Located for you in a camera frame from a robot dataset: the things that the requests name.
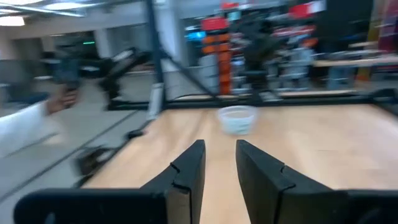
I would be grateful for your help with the black table-level camera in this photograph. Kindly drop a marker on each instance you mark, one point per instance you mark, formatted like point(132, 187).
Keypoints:
point(90, 160)

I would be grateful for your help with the silver frame bracket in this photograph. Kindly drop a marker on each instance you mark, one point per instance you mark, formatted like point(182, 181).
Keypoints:
point(155, 101)

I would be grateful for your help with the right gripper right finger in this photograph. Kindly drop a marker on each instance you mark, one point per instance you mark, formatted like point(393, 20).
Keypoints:
point(264, 189)

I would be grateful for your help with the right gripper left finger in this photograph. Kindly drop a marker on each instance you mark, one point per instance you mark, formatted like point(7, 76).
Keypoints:
point(186, 186)

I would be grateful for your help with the black edge bracket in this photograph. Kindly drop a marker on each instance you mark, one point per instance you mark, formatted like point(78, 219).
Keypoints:
point(135, 133)

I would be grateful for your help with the person's hand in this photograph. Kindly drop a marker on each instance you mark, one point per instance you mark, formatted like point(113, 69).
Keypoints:
point(60, 99)

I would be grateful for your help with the clear plastic bowl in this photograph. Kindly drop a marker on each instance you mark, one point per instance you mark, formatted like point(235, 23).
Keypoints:
point(237, 119)

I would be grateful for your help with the stacked orange bins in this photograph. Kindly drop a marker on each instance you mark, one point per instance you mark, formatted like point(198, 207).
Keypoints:
point(219, 49)

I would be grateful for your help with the ceiling light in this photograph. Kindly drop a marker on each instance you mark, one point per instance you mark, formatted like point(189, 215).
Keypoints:
point(12, 21)

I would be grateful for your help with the black background robot arm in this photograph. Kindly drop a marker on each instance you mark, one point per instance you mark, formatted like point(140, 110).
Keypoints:
point(124, 65)

